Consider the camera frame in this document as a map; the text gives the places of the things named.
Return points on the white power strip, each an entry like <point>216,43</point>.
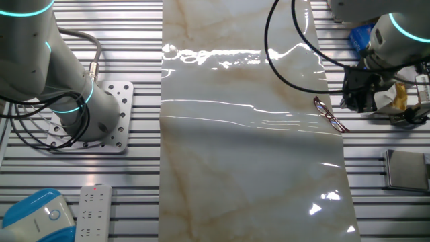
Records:
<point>92,215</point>

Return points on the blue and white device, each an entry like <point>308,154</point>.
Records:
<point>33,218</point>

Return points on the blue tissue pack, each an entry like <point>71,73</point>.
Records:
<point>361,37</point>

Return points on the crumpled white tissue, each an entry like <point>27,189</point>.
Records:
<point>408,75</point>

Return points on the square steel plate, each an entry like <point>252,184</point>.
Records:
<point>406,169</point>

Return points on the metal corner bracket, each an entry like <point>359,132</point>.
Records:
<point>398,119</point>

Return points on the white tissue sheet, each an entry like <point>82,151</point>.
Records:
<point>384,99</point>

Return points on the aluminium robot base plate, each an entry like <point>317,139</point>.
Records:
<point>122,101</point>

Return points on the yellow plastic bag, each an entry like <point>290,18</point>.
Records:
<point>401,97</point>

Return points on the brown frame glasses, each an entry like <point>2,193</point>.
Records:
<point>330,116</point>

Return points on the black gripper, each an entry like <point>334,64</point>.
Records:
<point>367,99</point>

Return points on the grey vented box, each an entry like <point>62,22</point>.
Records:
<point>424,89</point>

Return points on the marble pattern table mat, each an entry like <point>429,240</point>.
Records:
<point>235,168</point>

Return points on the black round knob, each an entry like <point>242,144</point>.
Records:
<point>415,116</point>

